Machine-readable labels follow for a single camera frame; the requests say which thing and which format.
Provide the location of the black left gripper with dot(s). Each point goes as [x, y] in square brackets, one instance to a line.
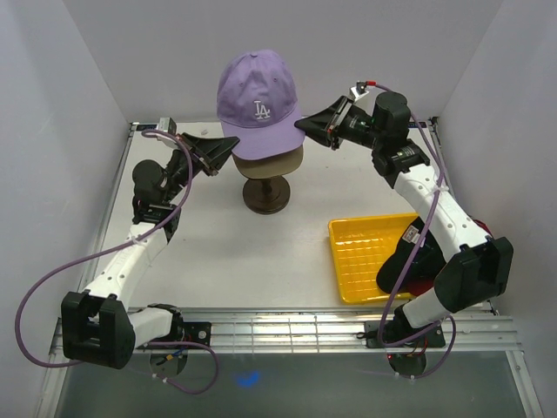
[212, 153]

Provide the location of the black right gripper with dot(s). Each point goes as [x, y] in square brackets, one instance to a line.
[325, 126]

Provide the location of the beige cap black letter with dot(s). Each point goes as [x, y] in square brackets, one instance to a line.
[275, 166]

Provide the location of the purple LA cap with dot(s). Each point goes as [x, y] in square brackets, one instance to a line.
[257, 103]

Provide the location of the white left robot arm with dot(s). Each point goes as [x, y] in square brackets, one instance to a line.
[97, 325]

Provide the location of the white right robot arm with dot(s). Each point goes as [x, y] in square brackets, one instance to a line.
[477, 265]

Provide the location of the dark wooden round stand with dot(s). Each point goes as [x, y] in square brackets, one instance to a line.
[266, 196]

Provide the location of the yellow plastic tray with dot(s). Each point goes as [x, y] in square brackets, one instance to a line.
[360, 247]

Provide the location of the red cap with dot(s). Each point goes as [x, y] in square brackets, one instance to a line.
[426, 265]

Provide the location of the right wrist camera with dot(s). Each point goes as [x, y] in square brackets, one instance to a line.
[361, 90]

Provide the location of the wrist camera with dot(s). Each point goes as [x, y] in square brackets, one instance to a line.
[361, 90]
[167, 125]

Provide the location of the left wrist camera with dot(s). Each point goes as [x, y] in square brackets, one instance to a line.
[167, 125]

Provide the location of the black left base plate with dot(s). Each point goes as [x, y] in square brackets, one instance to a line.
[198, 332]

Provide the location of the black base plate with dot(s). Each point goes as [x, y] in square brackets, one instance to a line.
[198, 332]
[370, 335]

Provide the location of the aluminium front rail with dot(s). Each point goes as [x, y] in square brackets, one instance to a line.
[333, 331]

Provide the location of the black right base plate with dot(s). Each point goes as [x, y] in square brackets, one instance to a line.
[370, 335]

